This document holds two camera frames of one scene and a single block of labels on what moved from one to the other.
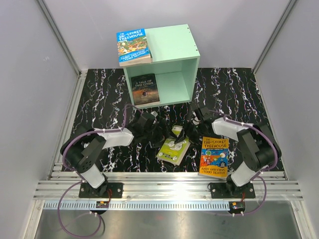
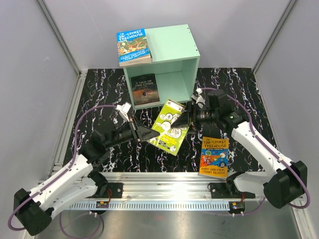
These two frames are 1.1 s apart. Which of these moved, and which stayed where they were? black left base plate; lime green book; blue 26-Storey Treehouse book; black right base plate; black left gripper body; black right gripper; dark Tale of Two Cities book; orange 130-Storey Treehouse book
Moved: lime green book; black left gripper body; black right gripper
Stayed: orange 130-Storey Treehouse book; black left base plate; blue 26-Storey Treehouse book; black right base plate; dark Tale of Two Cities book
